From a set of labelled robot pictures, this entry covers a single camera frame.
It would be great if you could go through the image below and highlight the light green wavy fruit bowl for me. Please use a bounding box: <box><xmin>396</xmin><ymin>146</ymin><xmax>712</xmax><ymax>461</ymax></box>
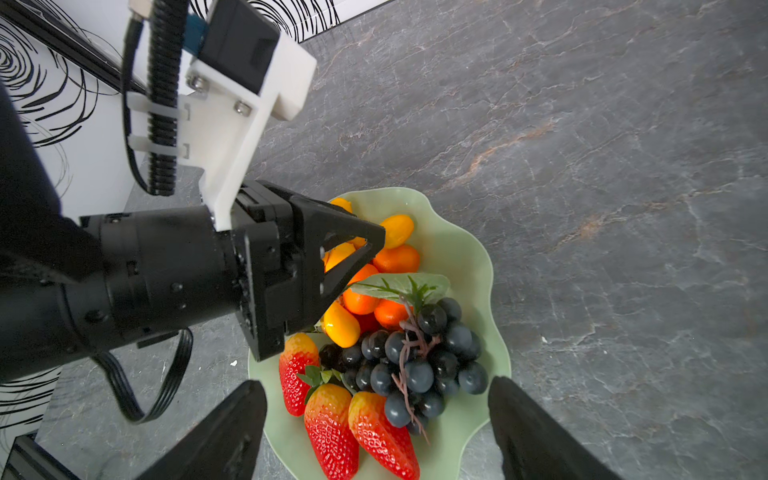
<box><xmin>248</xmin><ymin>187</ymin><xmax>511</xmax><ymax>479</ymax></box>

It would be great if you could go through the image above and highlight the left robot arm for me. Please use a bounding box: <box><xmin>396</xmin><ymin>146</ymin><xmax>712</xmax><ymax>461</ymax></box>
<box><xmin>1</xmin><ymin>97</ymin><xmax>385</xmax><ymax>382</ymax></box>

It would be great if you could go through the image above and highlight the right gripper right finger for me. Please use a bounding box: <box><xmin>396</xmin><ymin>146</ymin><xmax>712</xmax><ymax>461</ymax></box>
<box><xmin>488</xmin><ymin>376</ymin><xmax>619</xmax><ymax>480</ymax></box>

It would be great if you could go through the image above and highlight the fake orange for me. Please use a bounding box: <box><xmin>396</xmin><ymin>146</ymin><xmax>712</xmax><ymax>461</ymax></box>
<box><xmin>372</xmin><ymin>244</ymin><xmax>421</xmax><ymax>273</ymax></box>
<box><xmin>342</xmin><ymin>264</ymin><xmax>379</xmax><ymax>316</ymax></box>
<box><xmin>373</xmin><ymin>299</ymin><xmax>409</xmax><ymax>330</ymax></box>

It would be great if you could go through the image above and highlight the fake kumquat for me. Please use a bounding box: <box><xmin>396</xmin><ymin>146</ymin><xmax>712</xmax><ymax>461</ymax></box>
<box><xmin>324</xmin><ymin>237</ymin><xmax>366</xmax><ymax>273</ymax></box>
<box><xmin>380</xmin><ymin>214</ymin><xmax>415</xmax><ymax>249</ymax></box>
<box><xmin>330</xmin><ymin>197</ymin><xmax>354</xmax><ymax>214</ymax></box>
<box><xmin>321</xmin><ymin>301</ymin><xmax>361</xmax><ymax>348</ymax></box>

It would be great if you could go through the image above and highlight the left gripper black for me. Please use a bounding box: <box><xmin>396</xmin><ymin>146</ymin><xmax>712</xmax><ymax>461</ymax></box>
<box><xmin>230</xmin><ymin>179</ymin><xmax>387</xmax><ymax>362</ymax></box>

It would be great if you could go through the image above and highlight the fake strawberry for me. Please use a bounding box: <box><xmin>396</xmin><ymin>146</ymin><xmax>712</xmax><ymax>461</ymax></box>
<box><xmin>348</xmin><ymin>392</ymin><xmax>421</xmax><ymax>480</ymax></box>
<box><xmin>279</xmin><ymin>333</ymin><xmax>320</xmax><ymax>417</ymax></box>
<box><xmin>356</xmin><ymin>313</ymin><xmax>381</xmax><ymax>335</ymax></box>
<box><xmin>298</xmin><ymin>365</ymin><xmax>360</xmax><ymax>479</ymax></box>

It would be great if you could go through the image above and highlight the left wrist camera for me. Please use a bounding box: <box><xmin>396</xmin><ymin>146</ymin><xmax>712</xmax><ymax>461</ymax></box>
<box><xmin>125</xmin><ymin>0</ymin><xmax>318</xmax><ymax>232</ymax></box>

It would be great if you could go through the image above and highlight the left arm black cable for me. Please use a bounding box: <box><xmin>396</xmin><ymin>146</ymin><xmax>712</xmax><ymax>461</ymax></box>
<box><xmin>89</xmin><ymin>0</ymin><xmax>196</xmax><ymax>426</ymax></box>

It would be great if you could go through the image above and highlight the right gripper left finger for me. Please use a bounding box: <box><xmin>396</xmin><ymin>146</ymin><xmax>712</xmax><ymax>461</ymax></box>
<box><xmin>140</xmin><ymin>380</ymin><xmax>268</xmax><ymax>479</ymax></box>

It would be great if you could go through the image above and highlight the dark fake grape bunch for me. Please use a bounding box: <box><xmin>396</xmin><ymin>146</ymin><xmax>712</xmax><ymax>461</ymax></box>
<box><xmin>319</xmin><ymin>273</ymin><xmax>489</xmax><ymax>436</ymax></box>

